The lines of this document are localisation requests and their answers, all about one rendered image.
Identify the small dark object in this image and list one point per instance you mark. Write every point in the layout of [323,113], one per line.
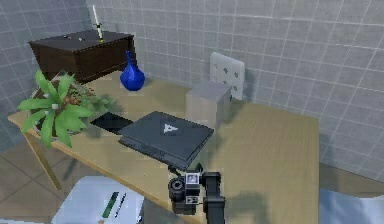
[66,37]

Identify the black pen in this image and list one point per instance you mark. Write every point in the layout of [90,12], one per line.
[120,205]

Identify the blue glass vase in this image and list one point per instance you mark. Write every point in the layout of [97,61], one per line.
[132,78]

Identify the green potted house plant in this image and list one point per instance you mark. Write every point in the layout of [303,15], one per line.
[56,110]

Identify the black flat tablet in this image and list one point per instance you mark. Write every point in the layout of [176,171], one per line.
[111,122]

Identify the grey cube box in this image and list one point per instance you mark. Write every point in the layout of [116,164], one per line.
[206,101]

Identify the dark grey closed laptop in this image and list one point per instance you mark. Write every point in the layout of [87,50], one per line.
[166,138]

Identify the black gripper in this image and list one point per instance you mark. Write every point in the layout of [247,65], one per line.
[176,189]

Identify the white dotted chair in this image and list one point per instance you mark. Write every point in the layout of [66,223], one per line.
[228,70]

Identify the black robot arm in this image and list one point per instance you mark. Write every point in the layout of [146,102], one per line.
[213,203]

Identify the green pen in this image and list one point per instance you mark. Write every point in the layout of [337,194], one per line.
[110,205]

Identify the white candle stick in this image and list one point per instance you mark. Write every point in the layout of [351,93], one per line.
[97,23]

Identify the dark brown wooden cabinet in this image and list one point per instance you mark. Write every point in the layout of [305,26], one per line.
[83,55]

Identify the light wooden table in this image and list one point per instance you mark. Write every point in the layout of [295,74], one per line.
[266,150]

